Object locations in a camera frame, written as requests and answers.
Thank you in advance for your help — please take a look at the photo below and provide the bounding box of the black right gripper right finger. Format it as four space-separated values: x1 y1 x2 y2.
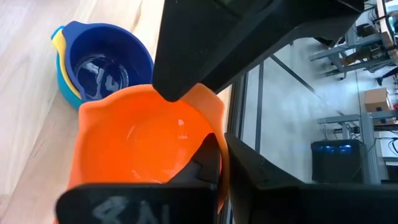
224 133 398 224

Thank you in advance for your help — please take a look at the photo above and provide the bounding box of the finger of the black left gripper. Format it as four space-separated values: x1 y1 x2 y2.
151 0 365 103

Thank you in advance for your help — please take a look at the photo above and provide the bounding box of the black aluminium table frame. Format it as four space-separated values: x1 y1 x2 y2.
226 54 317 154

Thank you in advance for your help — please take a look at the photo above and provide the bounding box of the brown cardboard box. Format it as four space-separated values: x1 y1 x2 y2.
363 87 392 113

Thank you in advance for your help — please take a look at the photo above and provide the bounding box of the grey desk frame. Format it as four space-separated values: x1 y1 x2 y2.
308 0 398 82
317 110 398 185

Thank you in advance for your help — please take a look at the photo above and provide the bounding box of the dark blue measuring cup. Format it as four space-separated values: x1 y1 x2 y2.
61 20 155 104

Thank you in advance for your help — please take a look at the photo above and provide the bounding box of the teal measuring cup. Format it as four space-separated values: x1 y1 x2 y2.
50 25 84 110

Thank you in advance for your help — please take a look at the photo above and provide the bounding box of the black computer tower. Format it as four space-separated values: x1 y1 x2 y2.
310 139 368 185

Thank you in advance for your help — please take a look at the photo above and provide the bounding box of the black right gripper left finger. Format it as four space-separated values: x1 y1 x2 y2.
55 133 222 224

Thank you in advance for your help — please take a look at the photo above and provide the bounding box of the orange measuring cup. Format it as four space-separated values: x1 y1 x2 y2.
66 83 231 216

